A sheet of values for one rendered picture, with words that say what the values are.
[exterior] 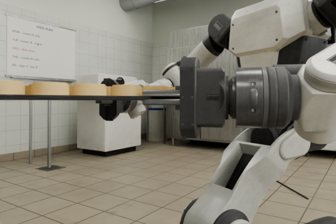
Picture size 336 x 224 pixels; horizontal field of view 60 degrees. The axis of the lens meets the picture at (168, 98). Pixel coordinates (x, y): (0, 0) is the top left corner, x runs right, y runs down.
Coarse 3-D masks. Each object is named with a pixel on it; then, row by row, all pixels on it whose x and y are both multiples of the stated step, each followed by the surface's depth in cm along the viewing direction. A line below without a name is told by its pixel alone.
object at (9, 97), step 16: (0, 96) 34; (16, 96) 35; (32, 96) 36; (48, 96) 37; (64, 96) 38; (80, 96) 39; (96, 96) 40; (112, 96) 41; (128, 96) 43; (144, 96) 44; (160, 96) 46; (176, 96) 47
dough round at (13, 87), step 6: (0, 84) 36; (6, 84) 36; (12, 84) 37; (18, 84) 37; (24, 84) 39; (0, 90) 36; (6, 90) 36; (12, 90) 37; (18, 90) 37; (24, 90) 39
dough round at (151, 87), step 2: (144, 86) 49; (146, 86) 49; (148, 86) 49; (150, 86) 48; (152, 86) 48; (154, 86) 48; (156, 86) 48; (158, 86) 48; (160, 86) 48; (162, 86) 49; (164, 86) 49; (166, 86) 49; (168, 86) 50; (142, 88) 49; (144, 88) 49; (146, 88) 48; (148, 88) 48; (150, 88) 48; (152, 88) 48; (154, 88) 48; (156, 88) 48; (158, 88) 48; (160, 88) 48; (162, 88) 48; (164, 88) 48; (166, 88) 49; (168, 88) 49; (142, 90) 49
